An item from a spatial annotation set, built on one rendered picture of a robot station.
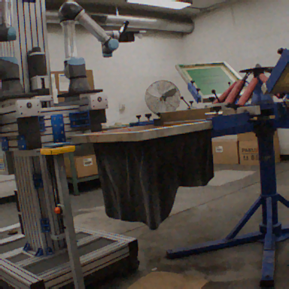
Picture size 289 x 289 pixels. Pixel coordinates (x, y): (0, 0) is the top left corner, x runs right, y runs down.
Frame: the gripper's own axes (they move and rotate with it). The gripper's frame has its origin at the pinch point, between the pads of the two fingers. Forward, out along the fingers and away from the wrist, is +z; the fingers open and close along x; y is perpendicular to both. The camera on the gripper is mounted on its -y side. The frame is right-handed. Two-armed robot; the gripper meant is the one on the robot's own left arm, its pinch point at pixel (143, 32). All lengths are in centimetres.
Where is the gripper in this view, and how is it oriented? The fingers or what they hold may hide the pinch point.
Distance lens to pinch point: 276.7
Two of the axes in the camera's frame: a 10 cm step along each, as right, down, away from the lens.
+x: 3.9, 1.8, -9.0
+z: 9.2, -1.4, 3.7
